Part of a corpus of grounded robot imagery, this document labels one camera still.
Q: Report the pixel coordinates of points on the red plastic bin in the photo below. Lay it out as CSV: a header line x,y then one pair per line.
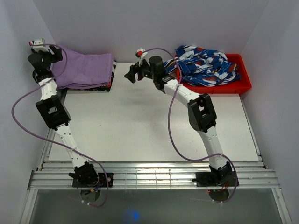
x,y
236,87

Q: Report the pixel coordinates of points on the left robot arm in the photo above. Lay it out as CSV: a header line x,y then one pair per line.
x,y
54,113

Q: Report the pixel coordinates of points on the aluminium frame rail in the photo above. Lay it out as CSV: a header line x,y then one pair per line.
x,y
53,175

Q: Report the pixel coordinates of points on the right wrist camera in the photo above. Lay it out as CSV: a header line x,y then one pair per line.
x,y
140,54

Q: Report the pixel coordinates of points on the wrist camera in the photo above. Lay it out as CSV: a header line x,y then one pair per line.
x,y
140,54
38,45

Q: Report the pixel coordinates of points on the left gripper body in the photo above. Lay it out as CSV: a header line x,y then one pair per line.
x,y
50,58

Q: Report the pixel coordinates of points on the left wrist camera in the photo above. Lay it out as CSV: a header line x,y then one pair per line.
x,y
38,45

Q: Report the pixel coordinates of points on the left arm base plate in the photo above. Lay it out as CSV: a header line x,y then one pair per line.
x,y
100,184

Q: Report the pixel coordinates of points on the purple trousers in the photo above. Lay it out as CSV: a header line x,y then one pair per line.
x,y
76,68

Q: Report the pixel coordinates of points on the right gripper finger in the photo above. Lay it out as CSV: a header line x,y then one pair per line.
x,y
131,75
134,69

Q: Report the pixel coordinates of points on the blue patterned trousers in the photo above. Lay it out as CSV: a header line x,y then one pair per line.
x,y
202,67

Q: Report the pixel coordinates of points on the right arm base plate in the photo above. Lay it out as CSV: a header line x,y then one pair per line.
x,y
208,179

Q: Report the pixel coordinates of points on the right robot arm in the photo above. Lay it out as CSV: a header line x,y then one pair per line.
x,y
202,118

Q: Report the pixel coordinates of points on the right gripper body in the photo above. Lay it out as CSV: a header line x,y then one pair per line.
x,y
144,71

